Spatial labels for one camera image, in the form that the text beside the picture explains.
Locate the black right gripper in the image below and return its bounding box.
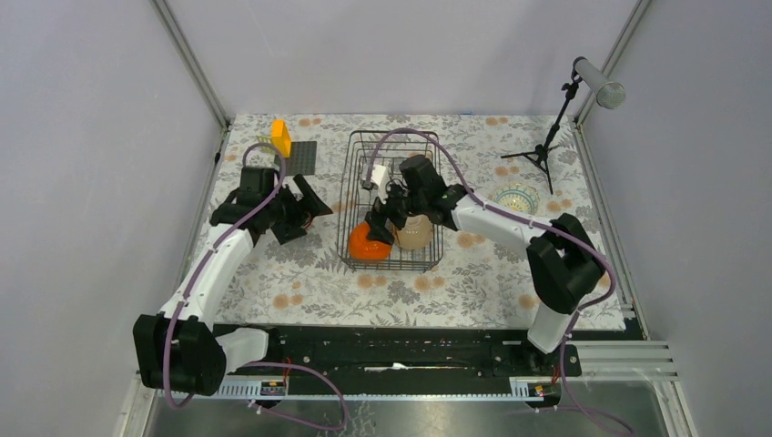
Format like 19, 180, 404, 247
365, 179, 427, 247

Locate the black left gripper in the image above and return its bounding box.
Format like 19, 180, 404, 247
263, 173, 332, 243

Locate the orange glossy bowl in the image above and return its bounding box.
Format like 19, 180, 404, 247
348, 222, 392, 261

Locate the beige bowl with leaf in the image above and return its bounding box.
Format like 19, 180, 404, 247
394, 215, 433, 250

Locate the yellow dotted white bowl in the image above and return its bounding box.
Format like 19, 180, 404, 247
491, 183, 540, 215

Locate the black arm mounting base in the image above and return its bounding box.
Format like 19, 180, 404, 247
226, 325, 587, 396

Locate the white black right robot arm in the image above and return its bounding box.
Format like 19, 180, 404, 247
361, 156, 606, 375

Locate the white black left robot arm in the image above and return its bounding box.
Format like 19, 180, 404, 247
133, 167, 332, 396

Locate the orange plastic block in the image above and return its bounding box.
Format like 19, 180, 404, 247
270, 119, 292, 158

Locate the green yellow grid plate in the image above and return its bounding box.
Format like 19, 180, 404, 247
256, 136, 275, 155

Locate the floral patterned table mat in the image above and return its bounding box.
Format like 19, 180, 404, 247
216, 114, 603, 329

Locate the silver microphone on black stand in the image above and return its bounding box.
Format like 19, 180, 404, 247
501, 56, 626, 194

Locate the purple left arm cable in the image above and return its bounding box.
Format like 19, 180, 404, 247
162, 142, 351, 432

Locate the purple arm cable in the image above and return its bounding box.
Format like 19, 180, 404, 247
162, 142, 351, 432
361, 127, 635, 435

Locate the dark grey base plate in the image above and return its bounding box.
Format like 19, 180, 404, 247
273, 141, 318, 178

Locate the black wire dish rack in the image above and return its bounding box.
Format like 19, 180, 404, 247
336, 129, 443, 272

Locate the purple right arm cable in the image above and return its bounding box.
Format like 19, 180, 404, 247
361, 127, 635, 435

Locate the aluminium frame rail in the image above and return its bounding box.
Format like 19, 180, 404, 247
149, 0, 230, 131

